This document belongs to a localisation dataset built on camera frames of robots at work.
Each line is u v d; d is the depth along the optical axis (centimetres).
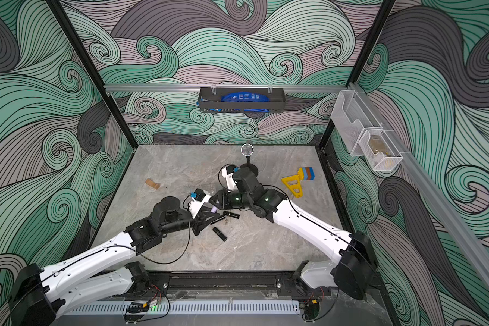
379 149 67
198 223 62
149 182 103
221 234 85
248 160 101
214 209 69
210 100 93
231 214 90
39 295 39
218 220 86
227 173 67
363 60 85
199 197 61
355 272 38
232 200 62
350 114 95
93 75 89
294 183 104
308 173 104
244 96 92
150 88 176
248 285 74
